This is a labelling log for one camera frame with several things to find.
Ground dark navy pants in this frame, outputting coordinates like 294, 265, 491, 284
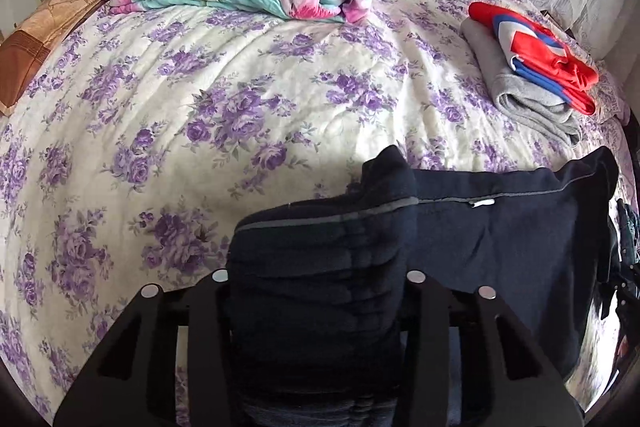
227, 146, 618, 426

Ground blue denim jeans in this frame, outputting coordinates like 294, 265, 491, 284
616, 199, 639, 299

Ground purple floral bedspread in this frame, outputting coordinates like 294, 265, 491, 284
1, 0, 636, 423

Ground folded grey garment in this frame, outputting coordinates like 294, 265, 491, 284
460, 18, 582, 145

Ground folded red blue garment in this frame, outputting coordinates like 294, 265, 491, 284
469, 2, 599, 116

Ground brown tan pillow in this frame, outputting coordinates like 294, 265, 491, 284
1, 0, 104, 116

